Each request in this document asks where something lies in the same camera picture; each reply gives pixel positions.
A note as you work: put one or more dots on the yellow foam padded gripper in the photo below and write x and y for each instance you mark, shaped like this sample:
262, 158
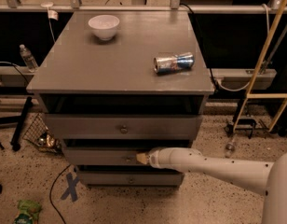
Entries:
155, 158

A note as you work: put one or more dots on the grey drawer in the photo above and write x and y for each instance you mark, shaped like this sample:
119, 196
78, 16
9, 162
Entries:
127, 176
112, 152
120, 127

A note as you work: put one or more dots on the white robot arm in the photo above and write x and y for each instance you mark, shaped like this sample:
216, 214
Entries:
262, 177

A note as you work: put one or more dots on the grey bottom drawer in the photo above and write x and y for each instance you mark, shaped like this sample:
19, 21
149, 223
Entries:
127, 176

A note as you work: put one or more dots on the grey wooden drawer cabinet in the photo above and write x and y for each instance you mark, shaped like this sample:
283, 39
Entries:
83, 75

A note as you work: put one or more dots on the grey top drawer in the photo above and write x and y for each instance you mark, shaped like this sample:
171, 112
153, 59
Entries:
120, 127

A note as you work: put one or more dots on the blue tape cross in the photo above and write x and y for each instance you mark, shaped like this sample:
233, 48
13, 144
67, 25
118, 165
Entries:
71, 191

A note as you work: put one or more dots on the plastic bottle on floor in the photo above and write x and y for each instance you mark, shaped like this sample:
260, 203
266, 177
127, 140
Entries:
230, 146

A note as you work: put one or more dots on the black clamp on floor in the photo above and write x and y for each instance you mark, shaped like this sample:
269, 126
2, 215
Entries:
241, 123

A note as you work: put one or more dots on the crushed blue silver can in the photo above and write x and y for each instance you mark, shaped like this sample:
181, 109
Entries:
173, 63

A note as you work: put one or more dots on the green snack bag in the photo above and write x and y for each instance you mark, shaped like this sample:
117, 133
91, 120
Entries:
28, 212

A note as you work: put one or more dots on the black metal stand leg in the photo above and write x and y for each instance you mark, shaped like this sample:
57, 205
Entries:
16, 136

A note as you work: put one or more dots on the white ceramic bowl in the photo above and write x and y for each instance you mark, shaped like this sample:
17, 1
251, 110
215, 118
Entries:
104, 26

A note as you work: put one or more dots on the clear plastic water bottle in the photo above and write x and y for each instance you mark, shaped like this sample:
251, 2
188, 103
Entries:
28, 58

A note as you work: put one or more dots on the wire mesh basket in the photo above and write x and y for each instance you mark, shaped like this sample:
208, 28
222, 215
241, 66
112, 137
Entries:
41, 137

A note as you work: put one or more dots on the yellow wooden ladder frame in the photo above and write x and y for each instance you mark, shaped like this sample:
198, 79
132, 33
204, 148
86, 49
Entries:
264, 53

